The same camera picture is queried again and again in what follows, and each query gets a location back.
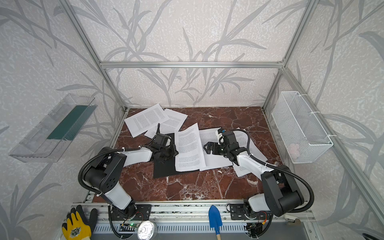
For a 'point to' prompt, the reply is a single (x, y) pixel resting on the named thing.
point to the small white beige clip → (291, 219)
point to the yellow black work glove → (77, 227)
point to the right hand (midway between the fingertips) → (210, 143)
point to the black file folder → (168, 168)
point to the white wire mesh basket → (303, 140)
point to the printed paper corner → (145, 119)
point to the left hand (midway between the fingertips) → (181, 147)
